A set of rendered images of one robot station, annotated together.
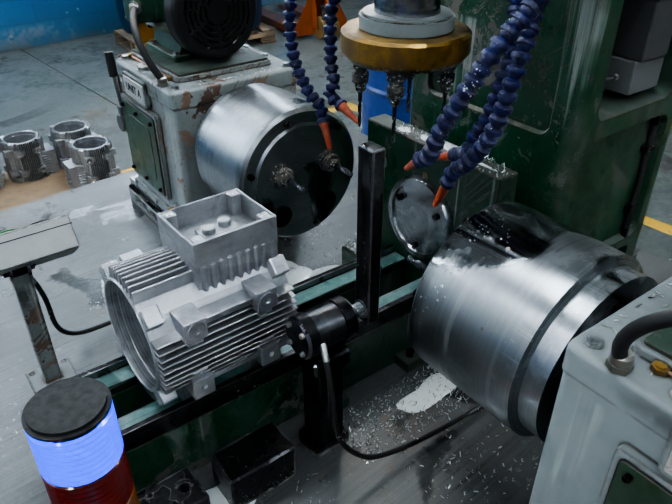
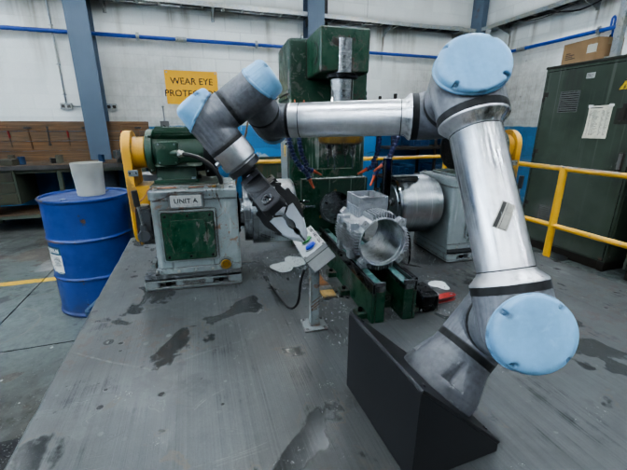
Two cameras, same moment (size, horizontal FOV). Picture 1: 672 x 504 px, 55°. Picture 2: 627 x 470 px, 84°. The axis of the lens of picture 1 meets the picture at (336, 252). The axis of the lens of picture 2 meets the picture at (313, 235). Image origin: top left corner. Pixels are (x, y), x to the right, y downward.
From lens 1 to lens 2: 1.39 m
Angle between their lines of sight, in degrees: 61
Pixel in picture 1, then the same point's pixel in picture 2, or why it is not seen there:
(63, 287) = (227, 319)
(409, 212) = (330, 207)
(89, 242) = (183, 309)
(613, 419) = not seen: hidden behind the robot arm
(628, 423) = not seen: hidden behind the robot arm
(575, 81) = (360, 147)
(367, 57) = (353, 139)
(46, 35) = not seen: outside the picture
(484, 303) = (422, 190)
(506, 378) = (437, 204)
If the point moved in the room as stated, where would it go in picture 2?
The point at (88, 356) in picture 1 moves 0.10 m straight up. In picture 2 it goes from (303, 314) to (302, 285)
